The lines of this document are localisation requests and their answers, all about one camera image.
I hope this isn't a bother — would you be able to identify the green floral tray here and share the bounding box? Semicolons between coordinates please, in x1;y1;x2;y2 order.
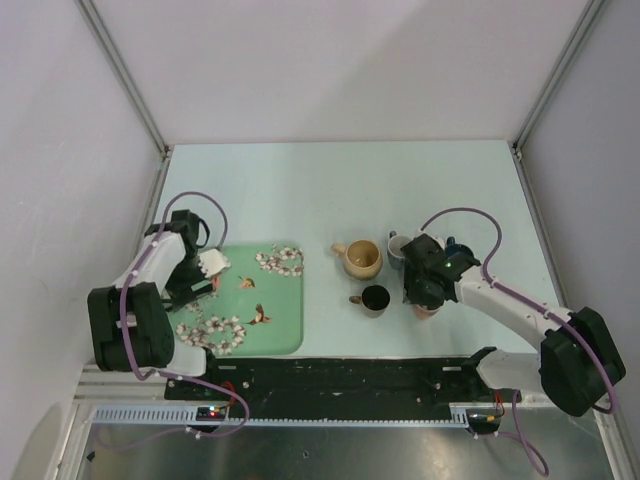
168;242;304;357

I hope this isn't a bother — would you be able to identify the aluminium corner post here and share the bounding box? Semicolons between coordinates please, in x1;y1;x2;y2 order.
75;0;170;161
511;0;610;161

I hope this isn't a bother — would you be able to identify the right aluminium corner post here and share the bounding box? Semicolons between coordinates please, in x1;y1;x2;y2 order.
511;0;610;161

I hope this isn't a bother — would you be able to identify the left aluminium corner post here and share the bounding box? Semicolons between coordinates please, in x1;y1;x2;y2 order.
75;0;170;161

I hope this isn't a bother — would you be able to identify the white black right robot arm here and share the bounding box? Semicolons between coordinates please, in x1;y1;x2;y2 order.
401;234;626;417

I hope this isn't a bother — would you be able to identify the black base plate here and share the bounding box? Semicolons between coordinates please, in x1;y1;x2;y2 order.
164;356;524;421

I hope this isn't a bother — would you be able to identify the aluminium frame rail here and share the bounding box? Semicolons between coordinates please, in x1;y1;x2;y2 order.
74;364;166;403

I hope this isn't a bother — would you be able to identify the dark blue mug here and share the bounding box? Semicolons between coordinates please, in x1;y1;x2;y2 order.
445;236;474;257

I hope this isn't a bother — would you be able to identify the light blue coffee mug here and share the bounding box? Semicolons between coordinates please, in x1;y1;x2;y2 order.
387;230;411;270

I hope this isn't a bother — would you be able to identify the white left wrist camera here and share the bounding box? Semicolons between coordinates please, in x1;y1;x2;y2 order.
198;248;231;279

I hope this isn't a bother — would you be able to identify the brown small cup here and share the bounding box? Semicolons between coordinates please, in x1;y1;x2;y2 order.
349;285;391;318

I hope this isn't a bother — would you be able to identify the pink cup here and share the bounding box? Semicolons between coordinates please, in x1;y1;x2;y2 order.
412;305;440;320

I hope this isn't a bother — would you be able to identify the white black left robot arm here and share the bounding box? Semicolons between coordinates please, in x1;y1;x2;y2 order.
87;210;222;399

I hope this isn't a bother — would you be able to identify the grey slotted cable duct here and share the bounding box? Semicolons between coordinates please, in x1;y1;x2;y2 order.
92;403;501;429

